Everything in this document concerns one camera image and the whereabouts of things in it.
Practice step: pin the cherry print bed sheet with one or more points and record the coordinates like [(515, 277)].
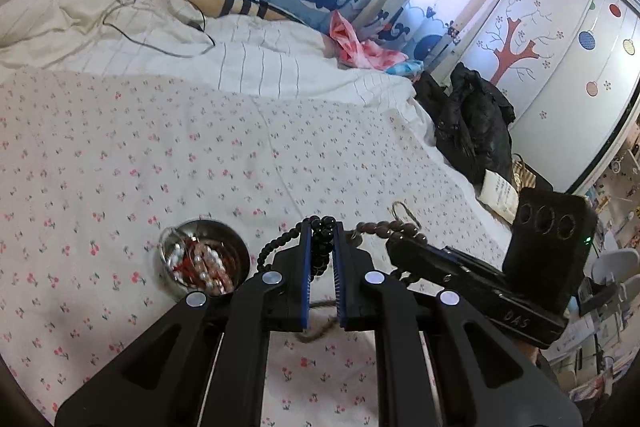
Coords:
[(150, 157)]

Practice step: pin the white striped quilt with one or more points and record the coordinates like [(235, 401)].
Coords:
[(260, 52)]

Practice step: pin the white wardrobe with tree decal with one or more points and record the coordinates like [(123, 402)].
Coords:
[(545, 57)]

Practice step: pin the pink patterned cloth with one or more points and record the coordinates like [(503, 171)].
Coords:
[(355, 44)]

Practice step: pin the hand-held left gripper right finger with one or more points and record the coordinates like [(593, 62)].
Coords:
[(340, 277)]

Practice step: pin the tan striped pillow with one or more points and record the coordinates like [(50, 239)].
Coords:
[(235, 4)]

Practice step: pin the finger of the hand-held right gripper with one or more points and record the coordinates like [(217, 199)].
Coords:
[(425, 259), (475, 263)]

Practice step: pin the silver bangle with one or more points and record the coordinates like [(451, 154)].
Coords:
[(167, 252)]

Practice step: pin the black jacket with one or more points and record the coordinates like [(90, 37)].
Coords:
[(470, 122)]

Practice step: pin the light blue cloth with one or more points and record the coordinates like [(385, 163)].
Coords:
[(405, 68)]

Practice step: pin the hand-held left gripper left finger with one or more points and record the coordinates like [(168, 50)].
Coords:
[(306, 277)]

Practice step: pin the white paper bag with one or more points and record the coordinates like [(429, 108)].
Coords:
[(500, 197)]

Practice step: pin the cluttered desk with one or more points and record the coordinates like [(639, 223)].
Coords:
[(610, 287)]

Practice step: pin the round metal bowl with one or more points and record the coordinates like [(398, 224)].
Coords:
[(235, 252)]

